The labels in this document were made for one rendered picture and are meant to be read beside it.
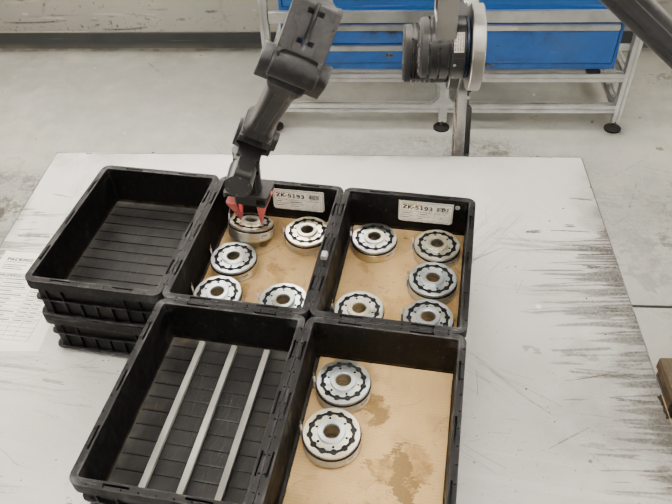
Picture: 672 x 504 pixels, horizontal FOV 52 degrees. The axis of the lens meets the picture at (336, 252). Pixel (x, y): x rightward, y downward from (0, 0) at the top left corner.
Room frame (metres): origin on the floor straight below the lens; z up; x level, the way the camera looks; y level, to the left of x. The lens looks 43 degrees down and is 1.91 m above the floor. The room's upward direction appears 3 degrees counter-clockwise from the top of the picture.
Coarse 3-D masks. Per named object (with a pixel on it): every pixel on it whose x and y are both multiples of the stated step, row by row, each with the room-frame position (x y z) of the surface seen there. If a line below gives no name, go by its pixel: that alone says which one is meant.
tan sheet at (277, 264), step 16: (288, 224) 1.25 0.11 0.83; (224, 240) 1.20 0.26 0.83; (272, 240) 1.19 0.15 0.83; (272, 256) 1.14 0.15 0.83; (288, 256) 1.13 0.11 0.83; (304, 256) 1.13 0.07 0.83; (208, 272) 1.09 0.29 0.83; (256, 272) 1.09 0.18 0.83; (272, 272) 1.08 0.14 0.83; (288, 272) 1.08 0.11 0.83; (304, 272) 1.08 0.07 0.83; (256, 288) 1.04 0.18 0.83; (304, 288) 1.03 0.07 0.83
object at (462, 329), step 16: (352, 192) 1.24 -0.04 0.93; (368, 192) 1.23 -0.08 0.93; (384, 192) 1.23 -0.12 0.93; (400, 192) 1.22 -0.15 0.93; (336, 224) 1.13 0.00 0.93; (336, 240) 1.07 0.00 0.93; (320, 272) 0.98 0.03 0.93; (464, 272) 0.96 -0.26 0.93; (320, 288) 0.95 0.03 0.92; (464, 288) 0.92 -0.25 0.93; (464, 304) 0.89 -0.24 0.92; (352, 320) 0.85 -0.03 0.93; (368, 320) 0.85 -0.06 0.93; (384, 320) 0.84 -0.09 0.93; (464, 320) 0.84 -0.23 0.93; (464, 336) 0.81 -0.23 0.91
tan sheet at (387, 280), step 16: (400, 240) 1.17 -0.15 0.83; (352, 256) 1.12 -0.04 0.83; (400, 256) 1.12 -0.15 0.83; (352, 272) 1.07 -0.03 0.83; (368, 272) 1.07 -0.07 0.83; (384, 272) 1.07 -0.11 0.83; (400, 272) 1.07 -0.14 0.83; (352, 288) 1.02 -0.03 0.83; (368, 288) 1.02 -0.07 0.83; (384, 288) 1.02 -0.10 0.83; (400, 288) 1.02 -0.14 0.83; (384, 304) 0.97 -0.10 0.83; (400, 304) 0.97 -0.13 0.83; (448, 304) 0.97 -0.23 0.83; (400, 320) 0.93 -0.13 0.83
